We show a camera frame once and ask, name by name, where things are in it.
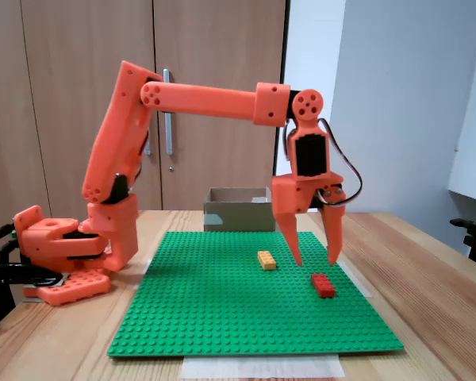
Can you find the red lego block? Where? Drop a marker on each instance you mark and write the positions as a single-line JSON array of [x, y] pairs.
[[323, 285]]

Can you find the yellow lego block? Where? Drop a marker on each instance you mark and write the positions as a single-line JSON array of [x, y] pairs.
[[266, 260]]

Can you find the cardboard box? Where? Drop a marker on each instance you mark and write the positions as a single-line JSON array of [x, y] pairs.
[[242, 214]]

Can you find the green lego baseplate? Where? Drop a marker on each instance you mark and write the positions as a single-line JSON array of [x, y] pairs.
[[242, 309]]

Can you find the wide masking tape strip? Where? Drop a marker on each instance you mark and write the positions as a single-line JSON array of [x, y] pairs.
[[262, 367]]

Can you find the wooden cabinet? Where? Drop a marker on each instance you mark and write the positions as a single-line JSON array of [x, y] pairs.
[[63, 59]]

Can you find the black table clamp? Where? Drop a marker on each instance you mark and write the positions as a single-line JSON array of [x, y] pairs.
[[8, 274]]

